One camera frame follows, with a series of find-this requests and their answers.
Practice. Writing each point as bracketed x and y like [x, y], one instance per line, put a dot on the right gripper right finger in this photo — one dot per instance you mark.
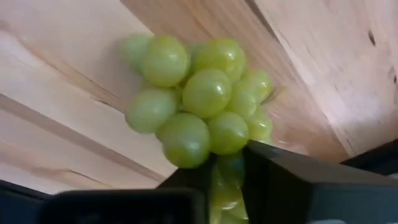
[311, 196]

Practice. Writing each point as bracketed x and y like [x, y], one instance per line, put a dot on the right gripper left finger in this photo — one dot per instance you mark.
[124, 207]

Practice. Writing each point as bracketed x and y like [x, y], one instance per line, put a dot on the green grape bunch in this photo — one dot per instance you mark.
[205, 93]

